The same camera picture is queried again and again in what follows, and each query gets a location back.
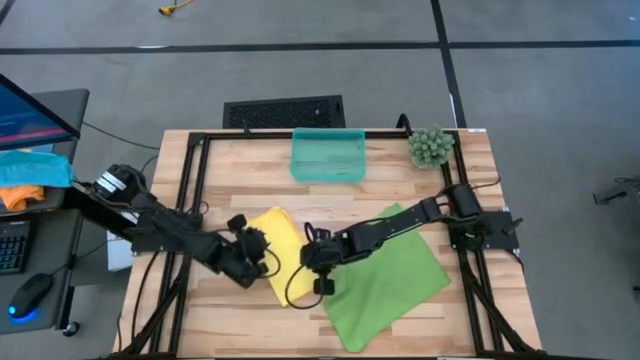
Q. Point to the teal translucent plastic basket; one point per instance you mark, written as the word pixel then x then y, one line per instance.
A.
pixel 327 160

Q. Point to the potted artificial succulent plant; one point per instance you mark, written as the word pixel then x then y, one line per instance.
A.
pixel 430 147

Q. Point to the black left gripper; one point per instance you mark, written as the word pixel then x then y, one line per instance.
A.
pixel 252 247

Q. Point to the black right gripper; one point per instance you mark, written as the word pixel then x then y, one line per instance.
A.
pixel 320 255

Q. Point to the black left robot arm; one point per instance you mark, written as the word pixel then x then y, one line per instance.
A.
pixel 175 227

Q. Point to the orange cloth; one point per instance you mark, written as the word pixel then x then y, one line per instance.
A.
pixel 20 197

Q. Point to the blue cloth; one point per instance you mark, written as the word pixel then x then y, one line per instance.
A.
pixel 35 170

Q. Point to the white box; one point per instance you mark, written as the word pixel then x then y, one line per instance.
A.
pixel 117 255

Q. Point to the black stand legs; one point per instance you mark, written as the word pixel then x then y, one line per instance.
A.
pixel 620 190

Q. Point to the black metal table frame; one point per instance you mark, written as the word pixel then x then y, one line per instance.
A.
pixel 250 135

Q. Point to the grey desk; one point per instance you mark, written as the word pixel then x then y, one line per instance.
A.
pixel 55 300

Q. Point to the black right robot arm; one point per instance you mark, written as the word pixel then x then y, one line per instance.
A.
pixel 395 222

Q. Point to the black computer mouse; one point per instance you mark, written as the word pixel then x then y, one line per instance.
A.
pixel 30 295

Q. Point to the computer monitor with blue screen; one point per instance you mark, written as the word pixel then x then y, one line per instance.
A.
pixel 30 120

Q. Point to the black desk caster wheel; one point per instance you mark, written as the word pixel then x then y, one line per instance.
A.
pixel 71 328

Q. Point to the black computer keyboard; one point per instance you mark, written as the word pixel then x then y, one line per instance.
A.
pixel 12 247

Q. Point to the green microfiber towel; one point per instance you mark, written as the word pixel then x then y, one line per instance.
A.
pixel 390 295

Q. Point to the black perforated metal panel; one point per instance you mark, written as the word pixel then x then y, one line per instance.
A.
pixel 282 112

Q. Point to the yellow microfiber towel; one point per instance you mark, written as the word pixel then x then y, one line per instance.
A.
pixel 285 240

